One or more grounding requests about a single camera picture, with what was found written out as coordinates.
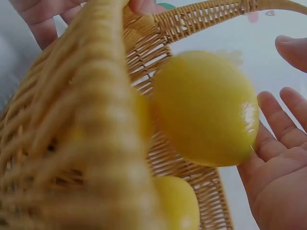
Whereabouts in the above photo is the person's left hand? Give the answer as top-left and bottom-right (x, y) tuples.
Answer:
(14, 0), (166, 51)

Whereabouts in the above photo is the person's right hand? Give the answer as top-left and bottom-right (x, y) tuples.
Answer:
(236, 35), (307, 230)

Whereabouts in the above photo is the woven wicker basket with handle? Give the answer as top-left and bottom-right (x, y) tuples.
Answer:
(0, 0), (307, 230)

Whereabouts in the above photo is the yellow lemon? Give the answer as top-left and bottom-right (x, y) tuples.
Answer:
(152, 176), (201, 230)
(152, 50), (260, 168)
(134, 92), (155, 146)

